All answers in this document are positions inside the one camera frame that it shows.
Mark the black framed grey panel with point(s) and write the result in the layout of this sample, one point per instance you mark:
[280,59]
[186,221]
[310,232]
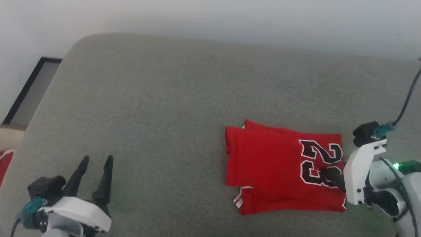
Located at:
[36,92]

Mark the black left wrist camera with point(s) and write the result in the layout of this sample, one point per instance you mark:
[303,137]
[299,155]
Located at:
[46,187]

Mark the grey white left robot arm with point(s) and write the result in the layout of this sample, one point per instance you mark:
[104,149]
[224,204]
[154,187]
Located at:
[57,227]

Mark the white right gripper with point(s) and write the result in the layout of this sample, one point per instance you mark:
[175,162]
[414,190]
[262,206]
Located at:
[357,174]

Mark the red and white basketball jersey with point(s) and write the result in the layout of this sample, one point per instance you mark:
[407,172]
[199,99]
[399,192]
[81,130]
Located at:
[263,158]

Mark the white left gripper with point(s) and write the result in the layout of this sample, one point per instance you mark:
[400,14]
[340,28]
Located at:
[82,210]

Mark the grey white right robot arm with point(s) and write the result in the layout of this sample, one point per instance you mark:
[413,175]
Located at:
[391,194]

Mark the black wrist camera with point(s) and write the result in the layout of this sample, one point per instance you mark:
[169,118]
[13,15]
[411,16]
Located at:
[365,133]
[46,187]

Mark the red cloth with white trim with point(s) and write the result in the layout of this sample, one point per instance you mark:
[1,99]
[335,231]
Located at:
[4,164]

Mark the beige box edge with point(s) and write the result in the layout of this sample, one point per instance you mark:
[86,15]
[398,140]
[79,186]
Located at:
[8,138]

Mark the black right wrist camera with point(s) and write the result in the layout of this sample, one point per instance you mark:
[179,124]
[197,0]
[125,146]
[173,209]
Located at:
[365,133]

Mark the grey fabric sofa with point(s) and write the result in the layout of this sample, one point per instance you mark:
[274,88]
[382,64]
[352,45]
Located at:
[164,115]

